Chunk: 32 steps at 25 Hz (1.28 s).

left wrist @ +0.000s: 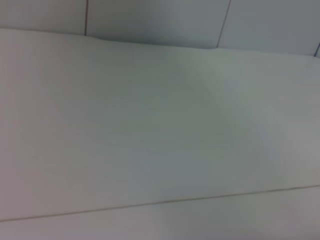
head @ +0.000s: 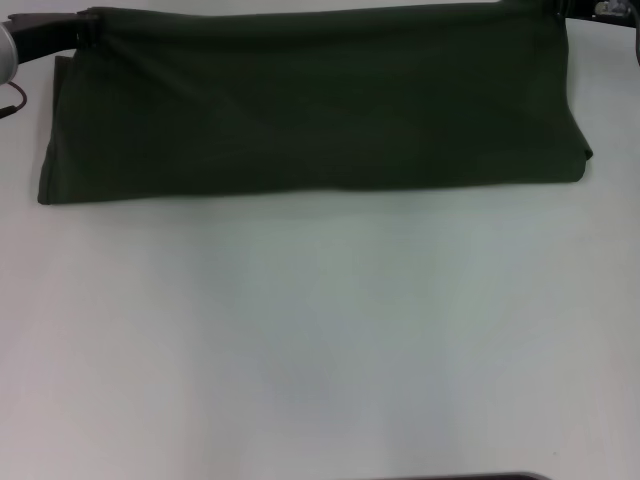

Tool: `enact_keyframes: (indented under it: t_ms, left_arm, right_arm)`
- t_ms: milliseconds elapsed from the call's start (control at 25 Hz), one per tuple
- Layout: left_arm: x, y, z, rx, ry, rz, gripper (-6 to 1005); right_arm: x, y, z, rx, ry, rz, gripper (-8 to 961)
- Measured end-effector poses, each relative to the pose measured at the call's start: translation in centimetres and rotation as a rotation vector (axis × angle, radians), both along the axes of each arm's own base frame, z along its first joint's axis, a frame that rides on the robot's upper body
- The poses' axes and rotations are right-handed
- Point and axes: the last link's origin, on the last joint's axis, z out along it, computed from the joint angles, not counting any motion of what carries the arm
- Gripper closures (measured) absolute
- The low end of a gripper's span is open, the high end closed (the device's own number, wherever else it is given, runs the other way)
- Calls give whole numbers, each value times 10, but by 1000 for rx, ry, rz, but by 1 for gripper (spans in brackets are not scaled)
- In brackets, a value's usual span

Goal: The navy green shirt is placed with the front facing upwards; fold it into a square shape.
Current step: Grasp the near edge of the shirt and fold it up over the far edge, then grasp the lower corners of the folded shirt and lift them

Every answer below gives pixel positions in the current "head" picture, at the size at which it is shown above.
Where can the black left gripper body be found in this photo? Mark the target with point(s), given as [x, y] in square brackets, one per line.
[42, 37]

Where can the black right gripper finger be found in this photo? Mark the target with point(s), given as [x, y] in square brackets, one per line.
[575, 9]

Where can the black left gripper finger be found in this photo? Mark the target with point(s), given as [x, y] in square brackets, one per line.
[86, 31]

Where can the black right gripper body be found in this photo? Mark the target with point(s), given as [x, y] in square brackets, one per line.
[615, 9]

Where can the dark green printed T-shirt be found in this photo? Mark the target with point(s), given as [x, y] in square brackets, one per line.
[320, 105]

